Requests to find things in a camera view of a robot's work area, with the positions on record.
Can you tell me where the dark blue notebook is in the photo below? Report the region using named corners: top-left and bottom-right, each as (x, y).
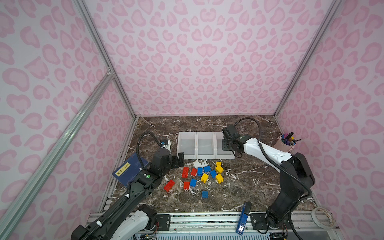
top-left (112, 153), bottom-right (142, 186)

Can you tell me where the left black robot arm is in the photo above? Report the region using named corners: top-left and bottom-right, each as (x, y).
top-left (71, 131), bottom-right (185, 240)

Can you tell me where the white bin compartment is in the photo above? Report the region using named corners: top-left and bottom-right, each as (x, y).
top-left (213, 132), bottom-right (235, 160)
top-left (197, 132), bottom-right (214, 160)
top-left (177, 132), bottom-right (197, 160)

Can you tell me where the red lego brick small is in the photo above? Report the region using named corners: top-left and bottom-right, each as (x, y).
top-left (191, 168), bottom-right (198, 177)

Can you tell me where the white bin middle compartment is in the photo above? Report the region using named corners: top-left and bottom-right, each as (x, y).
top-left (197, 132), bottom-right (214, 160)

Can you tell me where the white tape roll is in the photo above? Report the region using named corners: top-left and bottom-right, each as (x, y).
top-left (311, 207), bottom-right (336, 230)

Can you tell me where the pink pen cup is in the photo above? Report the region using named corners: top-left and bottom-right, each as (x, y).
top-left (274, 132), bottom-right (303, 152)

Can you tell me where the long red lego brick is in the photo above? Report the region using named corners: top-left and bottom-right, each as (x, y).
top-left (164, 180), bottom-right (175, 192)

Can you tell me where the white bin left compartment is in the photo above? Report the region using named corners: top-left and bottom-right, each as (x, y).
top-left (177, 132), bottom-right (197, 160)

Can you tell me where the blue lego mid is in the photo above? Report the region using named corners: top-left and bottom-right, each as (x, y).
top-left (190, 179), bottom-right (197, 188)

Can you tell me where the white bin right compartment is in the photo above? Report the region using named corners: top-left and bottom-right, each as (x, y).
top-left (213, 132), bottom-right (235, 160)

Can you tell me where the blue lego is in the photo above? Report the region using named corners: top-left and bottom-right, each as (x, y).
top-left (202, 191), bottom-right (209, 199)
top-left (197, 167), bottom-right (204, 177)
top-left (203, 166), bottom-right (212, 173)
top-left (210, 170), bottom-right (217, 179)

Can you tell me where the blue stapler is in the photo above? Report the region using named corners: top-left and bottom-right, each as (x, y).
top-left (236, 202), bottom-right (252, 236)

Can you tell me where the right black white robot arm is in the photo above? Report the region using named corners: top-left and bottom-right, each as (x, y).
top-left (222, 117), bottom-right (316, 229)

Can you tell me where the blue lego front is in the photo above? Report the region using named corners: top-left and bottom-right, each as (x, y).
top-left (202, 191), bottom-right (209, 199)

